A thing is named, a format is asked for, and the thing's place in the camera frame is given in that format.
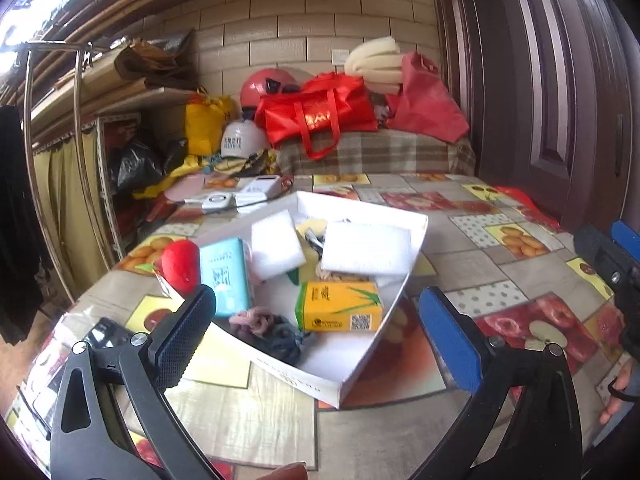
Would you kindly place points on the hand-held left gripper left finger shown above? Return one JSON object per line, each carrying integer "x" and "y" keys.
{"x": 185, "y": 330}

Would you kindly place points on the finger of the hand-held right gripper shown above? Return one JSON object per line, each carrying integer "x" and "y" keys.
{"x": 597, "y": 255}
{"x": 627, "y": 240}

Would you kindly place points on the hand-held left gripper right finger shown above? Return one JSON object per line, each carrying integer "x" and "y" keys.
{"x": 450, "y": 340}

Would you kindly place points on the red strawberry plush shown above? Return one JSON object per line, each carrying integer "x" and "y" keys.
{"x": 181, "y": 265}

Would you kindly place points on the teal tissue packet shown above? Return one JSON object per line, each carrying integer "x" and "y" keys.
{"x": 225, "y": 275}

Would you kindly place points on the yellow tissue packet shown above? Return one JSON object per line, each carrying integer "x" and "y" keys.
{"x": 335, "y": 305}

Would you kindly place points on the yellow green scouring sponge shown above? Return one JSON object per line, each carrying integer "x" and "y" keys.
{"x": 294, "y": 276}

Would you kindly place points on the white cardboard box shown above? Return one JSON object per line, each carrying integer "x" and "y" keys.
{"x": 327, "y": 355}

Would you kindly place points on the white foam sheet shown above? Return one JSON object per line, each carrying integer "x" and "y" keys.
{"x": 277, "y": 245}
{"x": 367, "y": 247}

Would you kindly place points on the person's right hand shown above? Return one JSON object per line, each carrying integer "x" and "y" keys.
{"x": 612, "y": 407}

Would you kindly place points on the person's left hand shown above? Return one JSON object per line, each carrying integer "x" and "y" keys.
{"x": 292, "y": 472}

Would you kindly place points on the black smartphone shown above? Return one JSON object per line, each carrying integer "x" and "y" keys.
{"x": 102, "y": 332}

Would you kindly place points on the red plastic bag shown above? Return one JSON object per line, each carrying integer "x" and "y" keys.
{"x": 530, "y": 207}

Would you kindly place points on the fruit print tablecloth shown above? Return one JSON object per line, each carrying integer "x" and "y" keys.
{"x": 500, "y": 270}

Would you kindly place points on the white round dial device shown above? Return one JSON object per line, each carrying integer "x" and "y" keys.
{"x": 217, "y": 202}

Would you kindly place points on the pink plate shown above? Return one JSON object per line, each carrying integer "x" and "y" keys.
{"x": 185, "y": 187}

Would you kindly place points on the white power bank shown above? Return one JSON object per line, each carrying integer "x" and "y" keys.
{"x": 257, "y": 187}

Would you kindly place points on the black plastic bag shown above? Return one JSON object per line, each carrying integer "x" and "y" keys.
{"x": 137, "y": 165}

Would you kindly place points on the olive curtain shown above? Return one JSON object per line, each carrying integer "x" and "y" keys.
{"x": 60, "y": 200}

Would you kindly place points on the brown panel door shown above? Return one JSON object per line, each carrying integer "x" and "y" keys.
{"x": 525, "y": 85}

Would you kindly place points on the white helmet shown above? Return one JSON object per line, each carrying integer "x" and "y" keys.
{"x": 242, "y": 140}

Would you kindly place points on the plaid blanket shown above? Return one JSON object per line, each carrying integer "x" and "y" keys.
{"x": 380, "y": 152}

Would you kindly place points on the yellow shopping bag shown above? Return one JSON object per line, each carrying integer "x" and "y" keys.
{"x": 202, "y": 125}

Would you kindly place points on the red cloth bag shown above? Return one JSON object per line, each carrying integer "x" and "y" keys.
{"x": 425, "y": 105}

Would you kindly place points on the wooden shelf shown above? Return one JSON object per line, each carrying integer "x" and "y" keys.
{"x": 100, "y": 100}

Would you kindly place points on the chrome metal rack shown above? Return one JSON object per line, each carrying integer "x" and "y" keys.
{"x": 29, "y": 135}

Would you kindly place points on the red helmet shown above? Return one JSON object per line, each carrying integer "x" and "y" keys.
{"x": 260, "y": 90}

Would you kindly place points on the red tote bag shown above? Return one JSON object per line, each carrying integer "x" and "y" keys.
{"x": 320, "y": 110}

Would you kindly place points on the brown paper bags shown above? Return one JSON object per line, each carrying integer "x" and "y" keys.
{"x": 145, "y": 60}

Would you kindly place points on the cream foam rolls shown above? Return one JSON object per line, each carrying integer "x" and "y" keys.
{"x": 372, "y": 65}

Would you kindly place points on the white wall switch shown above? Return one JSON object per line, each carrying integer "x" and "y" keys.
{"x": 340, "y": 57}

